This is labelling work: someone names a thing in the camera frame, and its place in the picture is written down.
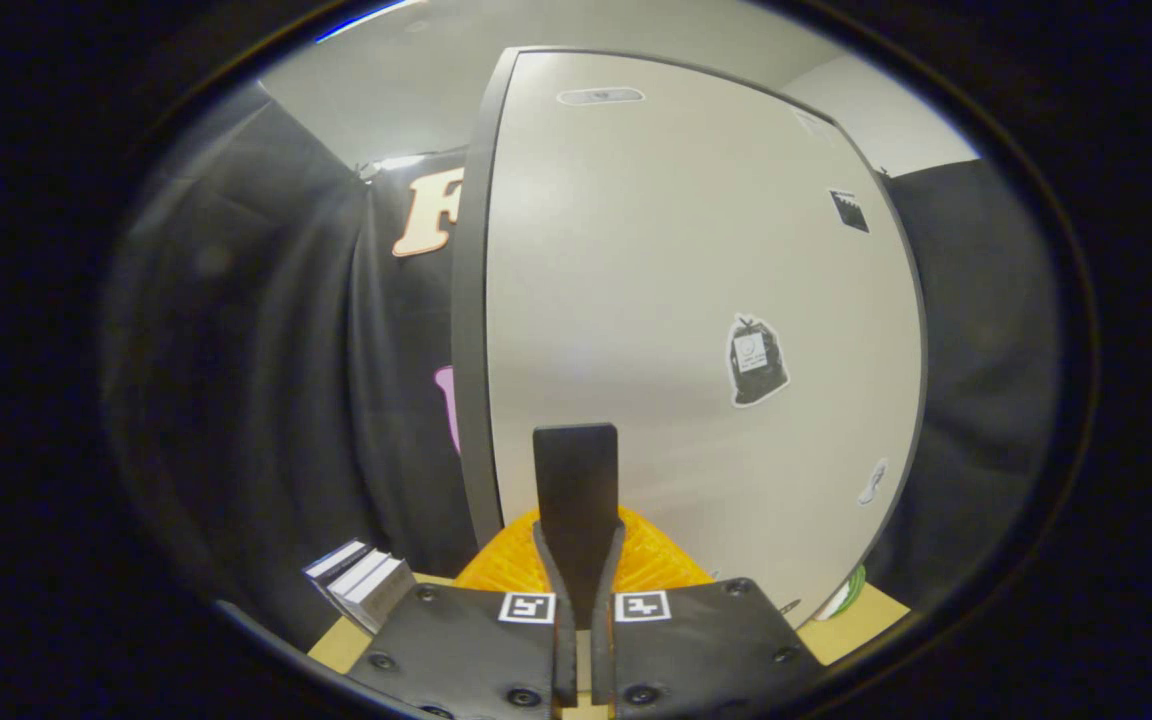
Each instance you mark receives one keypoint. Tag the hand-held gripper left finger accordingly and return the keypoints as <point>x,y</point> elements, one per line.
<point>556,480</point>

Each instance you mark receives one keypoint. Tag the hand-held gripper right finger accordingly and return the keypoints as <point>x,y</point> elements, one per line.
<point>598,480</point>

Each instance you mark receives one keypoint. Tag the white shoe cabinet door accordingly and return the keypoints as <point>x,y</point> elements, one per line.
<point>636,300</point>

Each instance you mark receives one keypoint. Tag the grey and white boxes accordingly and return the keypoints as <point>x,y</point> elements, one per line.
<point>366,585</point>

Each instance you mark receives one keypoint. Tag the green and white object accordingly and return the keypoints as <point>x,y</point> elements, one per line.
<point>846,595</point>

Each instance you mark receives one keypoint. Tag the black backdrop cloth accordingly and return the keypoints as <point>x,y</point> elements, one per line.
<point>986,350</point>
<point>266,350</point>

